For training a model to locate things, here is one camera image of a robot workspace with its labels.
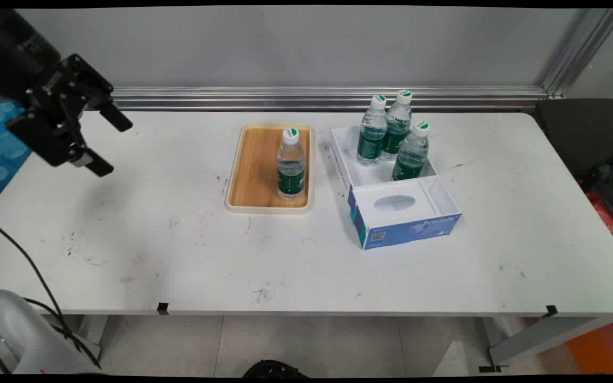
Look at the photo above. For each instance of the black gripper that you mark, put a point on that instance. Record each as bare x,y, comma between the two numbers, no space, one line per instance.
54,125

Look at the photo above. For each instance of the green label water bottle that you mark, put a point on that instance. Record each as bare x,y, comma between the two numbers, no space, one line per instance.
372,133
398,127
412,154
290,167

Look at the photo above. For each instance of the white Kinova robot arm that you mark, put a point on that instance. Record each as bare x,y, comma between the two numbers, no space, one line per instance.
15,332

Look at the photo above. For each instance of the blue wrapped bottle pack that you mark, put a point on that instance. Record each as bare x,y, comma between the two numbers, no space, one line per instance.
0,149

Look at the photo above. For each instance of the bamboo tray with white rim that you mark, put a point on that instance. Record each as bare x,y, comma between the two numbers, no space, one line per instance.
258,169

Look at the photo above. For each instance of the black tape piece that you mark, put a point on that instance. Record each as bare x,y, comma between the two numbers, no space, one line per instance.
551,310
490,368
163,307

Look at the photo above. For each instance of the white table leg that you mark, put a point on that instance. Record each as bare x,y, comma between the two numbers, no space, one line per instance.
93,335
540,338

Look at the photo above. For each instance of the black round object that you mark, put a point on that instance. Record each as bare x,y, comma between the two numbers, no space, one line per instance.
274,369

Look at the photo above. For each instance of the white and blue cardboard box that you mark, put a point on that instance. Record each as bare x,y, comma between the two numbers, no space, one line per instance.
391,205

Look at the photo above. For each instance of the black chair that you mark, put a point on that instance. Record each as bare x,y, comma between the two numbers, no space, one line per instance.
588,133

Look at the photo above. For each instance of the red patterned bag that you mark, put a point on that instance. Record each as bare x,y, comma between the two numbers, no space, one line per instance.
607,213

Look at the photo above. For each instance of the orange box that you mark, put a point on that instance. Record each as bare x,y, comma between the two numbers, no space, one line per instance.
604,346

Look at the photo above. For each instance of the horizontal aluminium frame rail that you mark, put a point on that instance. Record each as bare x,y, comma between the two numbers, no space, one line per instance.
312,98

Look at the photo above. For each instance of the slanted aluminium frame post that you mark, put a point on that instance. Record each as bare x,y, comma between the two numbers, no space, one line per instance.
583,48

